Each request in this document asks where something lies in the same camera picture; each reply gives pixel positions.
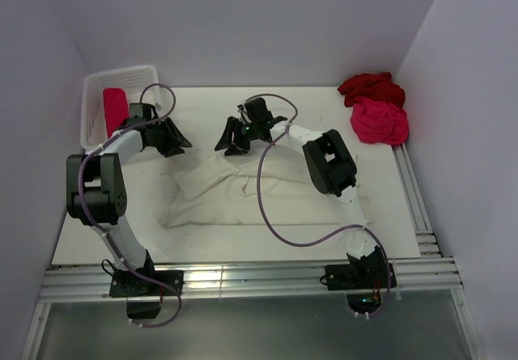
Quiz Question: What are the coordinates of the dark red t shirt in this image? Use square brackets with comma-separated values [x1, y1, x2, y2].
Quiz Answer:
[338, 72, 405, 108]

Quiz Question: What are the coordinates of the white plastic basket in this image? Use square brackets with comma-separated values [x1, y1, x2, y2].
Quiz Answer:
[80, 65, 159, 151]

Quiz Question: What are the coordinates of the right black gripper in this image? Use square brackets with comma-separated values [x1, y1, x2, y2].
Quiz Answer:
[215, 116, 260, 156]

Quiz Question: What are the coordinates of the aluminium rail frame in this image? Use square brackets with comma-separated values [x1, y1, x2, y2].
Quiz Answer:
[21, 146, 486, 359]

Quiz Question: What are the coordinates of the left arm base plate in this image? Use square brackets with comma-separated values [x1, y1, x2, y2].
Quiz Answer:
[101, 256, 184, 323]

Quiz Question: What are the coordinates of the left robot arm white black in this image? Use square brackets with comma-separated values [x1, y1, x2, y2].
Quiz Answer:
[66, 103, 192, 294]

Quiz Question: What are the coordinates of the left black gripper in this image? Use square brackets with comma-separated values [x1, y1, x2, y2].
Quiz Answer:
[148, 117, 191, 158]

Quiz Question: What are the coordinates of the rolled pink t shirt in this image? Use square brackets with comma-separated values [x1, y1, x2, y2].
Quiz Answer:
[103, 88, 129, 138]

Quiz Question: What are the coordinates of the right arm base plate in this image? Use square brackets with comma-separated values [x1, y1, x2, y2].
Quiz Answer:
[319, 263, 397, 291]

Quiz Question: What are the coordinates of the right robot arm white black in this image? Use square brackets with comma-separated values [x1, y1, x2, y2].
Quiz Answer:
[214, 93, 389, 287]

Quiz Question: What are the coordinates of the white t shirt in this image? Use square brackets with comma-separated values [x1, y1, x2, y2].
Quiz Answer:
[156, 147, 370, 228]

